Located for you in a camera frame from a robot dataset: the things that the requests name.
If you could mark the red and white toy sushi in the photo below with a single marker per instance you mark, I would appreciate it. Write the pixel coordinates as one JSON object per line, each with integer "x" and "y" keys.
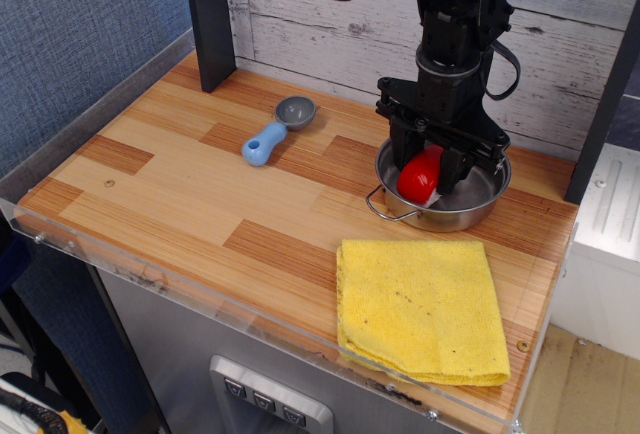
{"x": 418, "y": 180}

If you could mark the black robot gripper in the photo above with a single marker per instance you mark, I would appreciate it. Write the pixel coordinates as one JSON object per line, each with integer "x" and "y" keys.
{"x": 447, "y": 111}

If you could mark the yellow and black object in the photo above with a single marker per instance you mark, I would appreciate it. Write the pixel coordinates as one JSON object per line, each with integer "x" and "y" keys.
{"x": 47, "y": 420}

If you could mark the dark left vertical post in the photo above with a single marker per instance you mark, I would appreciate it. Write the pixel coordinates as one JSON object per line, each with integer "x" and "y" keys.
{"x": 211, "y": 25}

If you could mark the white aluminium frame block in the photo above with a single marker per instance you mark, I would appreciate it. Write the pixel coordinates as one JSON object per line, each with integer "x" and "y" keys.
{"x": 597, "y": 297}

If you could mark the stainless steel toy fridge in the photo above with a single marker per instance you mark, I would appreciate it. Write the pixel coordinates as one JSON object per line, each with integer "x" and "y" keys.
{"x": 174, "y": 343}

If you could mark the silver dispenser button panel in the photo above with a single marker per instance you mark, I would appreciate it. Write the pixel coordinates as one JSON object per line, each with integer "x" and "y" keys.
{"x": 271, "y": 397}

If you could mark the blue and grey toy scoop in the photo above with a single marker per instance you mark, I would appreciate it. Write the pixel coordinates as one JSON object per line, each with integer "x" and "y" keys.
{"x": 291, "y": 114}

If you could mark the dark right vertical post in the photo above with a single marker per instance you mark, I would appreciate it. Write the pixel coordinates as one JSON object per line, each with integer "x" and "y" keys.
{"x": 613, "y": 92}

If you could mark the dark vertical post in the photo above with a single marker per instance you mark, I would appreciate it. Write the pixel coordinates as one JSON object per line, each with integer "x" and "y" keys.
{"x": 211, "y": 25}
{"x": 613, "y": 92}

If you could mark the clear acrylic front guard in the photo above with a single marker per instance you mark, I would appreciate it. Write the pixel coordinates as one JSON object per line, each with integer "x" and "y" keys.
{"x": 295, "y": 301}

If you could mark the yellow folded cloth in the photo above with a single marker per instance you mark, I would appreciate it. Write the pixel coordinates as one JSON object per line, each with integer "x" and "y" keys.
{"x": 427, "y": 310}

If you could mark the stainless steel pot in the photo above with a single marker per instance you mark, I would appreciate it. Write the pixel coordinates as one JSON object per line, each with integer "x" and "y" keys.
{"x": 471, "y": 202}

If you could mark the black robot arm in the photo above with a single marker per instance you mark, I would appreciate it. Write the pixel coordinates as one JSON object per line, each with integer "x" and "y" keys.
{"x": 461, "y": 35}

